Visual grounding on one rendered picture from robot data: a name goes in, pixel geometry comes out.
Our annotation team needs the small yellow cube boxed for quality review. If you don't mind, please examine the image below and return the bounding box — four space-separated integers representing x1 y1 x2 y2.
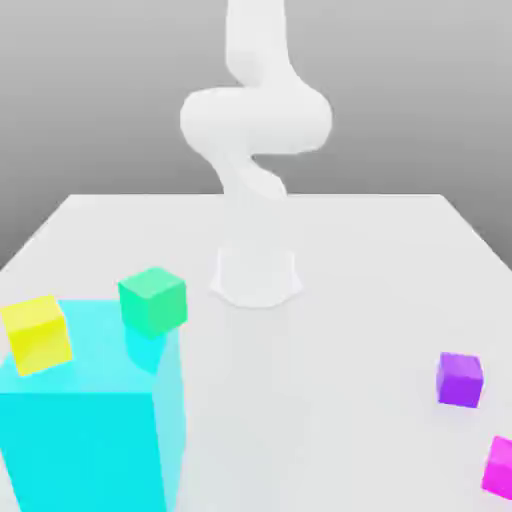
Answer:
0 294 74 378

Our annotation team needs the small purple cube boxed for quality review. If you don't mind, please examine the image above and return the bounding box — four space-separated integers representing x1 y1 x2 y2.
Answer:
435 351 485 410

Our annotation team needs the small green cube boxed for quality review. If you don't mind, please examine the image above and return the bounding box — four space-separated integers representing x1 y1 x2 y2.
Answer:
117 266 189 340

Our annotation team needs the small magenta cube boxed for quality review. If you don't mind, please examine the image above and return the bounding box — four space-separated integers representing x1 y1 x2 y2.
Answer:
480 435 512 501

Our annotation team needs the large cyan box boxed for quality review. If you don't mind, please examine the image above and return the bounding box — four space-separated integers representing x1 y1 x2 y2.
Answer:
0 299 188 512

